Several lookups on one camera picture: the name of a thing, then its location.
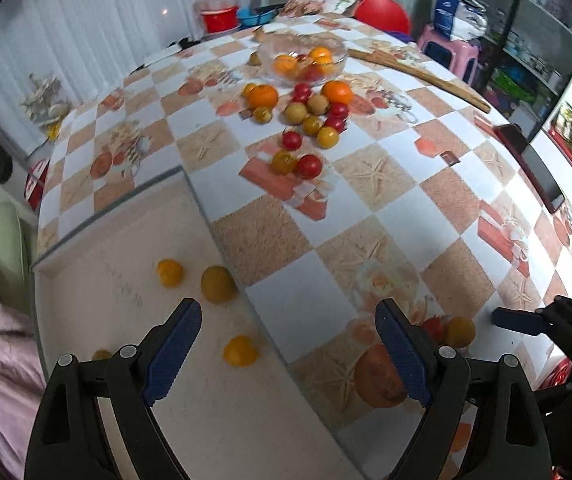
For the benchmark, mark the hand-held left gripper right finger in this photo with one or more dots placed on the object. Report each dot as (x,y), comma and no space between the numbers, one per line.
(405,355)

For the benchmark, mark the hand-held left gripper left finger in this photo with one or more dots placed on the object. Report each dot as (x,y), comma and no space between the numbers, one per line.
(173,355)

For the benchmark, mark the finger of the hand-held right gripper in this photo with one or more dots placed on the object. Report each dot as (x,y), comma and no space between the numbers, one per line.
(515,320)

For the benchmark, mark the red cherry tomato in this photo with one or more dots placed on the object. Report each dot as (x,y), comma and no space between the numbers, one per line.
(335,123)
(433,327)
(309,166)
(338,109)
(302,91)
(291,140)
(311,73)

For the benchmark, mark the yellow cherry tomato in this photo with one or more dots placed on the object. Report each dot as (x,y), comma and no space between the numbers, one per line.
(317,104)
(312,124)
(240,350)
(101,354)
(254,58)
(296,112)
(459,331)
(328,136)
(283,162)
(262,114)
(170,272)
(219,284)

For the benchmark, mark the white shallow tray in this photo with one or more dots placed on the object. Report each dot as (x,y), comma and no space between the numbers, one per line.
(131,410)

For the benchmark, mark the black phone with red case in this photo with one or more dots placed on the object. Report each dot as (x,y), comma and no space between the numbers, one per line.
(533,165)

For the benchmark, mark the checkered printed tablecloth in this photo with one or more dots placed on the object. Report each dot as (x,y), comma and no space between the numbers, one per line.
(365,200)

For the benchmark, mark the pale green seat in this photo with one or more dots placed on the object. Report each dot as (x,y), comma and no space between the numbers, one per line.
(6,245)

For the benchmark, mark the red and white box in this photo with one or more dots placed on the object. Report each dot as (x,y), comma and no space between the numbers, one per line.
(37,185)

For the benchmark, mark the long wooden stick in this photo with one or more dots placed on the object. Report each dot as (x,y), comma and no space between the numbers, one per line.
(415,74)

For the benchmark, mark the orange mandarin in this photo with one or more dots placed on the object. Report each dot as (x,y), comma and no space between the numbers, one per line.
(320,53)
(285,64)
(262,96)
(326,64)
(338,92)

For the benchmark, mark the pink plastic stool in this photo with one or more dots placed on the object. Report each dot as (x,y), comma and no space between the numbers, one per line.
(448,47)

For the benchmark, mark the bag of shells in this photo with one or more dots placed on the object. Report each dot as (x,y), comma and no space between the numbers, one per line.
(46,100)

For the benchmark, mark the glass door cabinet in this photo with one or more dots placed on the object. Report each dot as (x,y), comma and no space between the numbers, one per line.
(525,35)

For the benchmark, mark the clear glass bowl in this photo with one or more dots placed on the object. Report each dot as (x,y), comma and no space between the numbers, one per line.
(302,60)

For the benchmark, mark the white and blue bag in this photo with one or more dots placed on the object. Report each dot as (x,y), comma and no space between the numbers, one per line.
(460,10)

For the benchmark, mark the red plastic chair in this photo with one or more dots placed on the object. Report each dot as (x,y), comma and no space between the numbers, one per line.
(383,12)

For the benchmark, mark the white curtain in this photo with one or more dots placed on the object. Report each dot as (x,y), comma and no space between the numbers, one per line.
(91,25)

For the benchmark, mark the red plastic bucket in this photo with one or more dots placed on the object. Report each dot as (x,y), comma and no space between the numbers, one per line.
(218,12)

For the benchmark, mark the blue plastic bowl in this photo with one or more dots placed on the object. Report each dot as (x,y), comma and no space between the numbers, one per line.
(253,16)

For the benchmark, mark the floral cushion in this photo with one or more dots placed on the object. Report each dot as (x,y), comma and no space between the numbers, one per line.
(316,2)

